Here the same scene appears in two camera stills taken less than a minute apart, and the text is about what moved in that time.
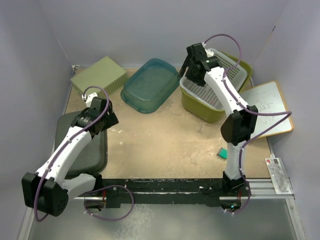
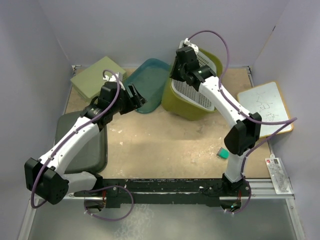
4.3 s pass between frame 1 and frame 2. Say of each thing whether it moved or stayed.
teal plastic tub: stayed
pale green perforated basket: stayed
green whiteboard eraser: stayed
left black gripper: moved
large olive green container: moved
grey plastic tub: stayed
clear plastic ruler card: stayed
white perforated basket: moved
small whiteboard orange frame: stayed
